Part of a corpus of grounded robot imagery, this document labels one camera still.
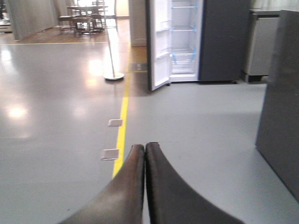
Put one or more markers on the wooden dining table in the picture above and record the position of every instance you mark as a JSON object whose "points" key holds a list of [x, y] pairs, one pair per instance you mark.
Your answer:
{"points": [[86, 17]]}

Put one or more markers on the grey kitchen island cabinet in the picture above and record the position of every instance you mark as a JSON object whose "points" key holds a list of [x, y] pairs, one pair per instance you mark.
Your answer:
{"points": [[278, 134]]}

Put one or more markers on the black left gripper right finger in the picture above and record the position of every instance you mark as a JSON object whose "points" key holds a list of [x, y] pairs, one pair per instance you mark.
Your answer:
{"points": [[171, 200]]}

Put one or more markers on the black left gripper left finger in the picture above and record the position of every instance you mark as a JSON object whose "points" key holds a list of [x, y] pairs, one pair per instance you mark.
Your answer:
{"points": [[121, 201]]}

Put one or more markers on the white grey side cabinet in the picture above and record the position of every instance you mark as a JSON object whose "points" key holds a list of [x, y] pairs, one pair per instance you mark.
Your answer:
{"points": [[261, 38]]}

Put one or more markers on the silver floor stand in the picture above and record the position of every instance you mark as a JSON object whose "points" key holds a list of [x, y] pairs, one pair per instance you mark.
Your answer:
{"points": [[113, 70]]}

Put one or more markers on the near metal floor plate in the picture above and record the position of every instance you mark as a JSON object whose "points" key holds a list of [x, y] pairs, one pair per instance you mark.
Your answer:
{"points": [[110, 154]]}

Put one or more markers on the dark grey fridge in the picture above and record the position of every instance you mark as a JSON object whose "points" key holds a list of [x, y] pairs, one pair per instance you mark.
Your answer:
{"points": [[208, 40]]}

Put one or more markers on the grey fridge door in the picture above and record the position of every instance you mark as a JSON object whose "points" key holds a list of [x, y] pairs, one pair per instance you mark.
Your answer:
{"points": [[158, 21]]}

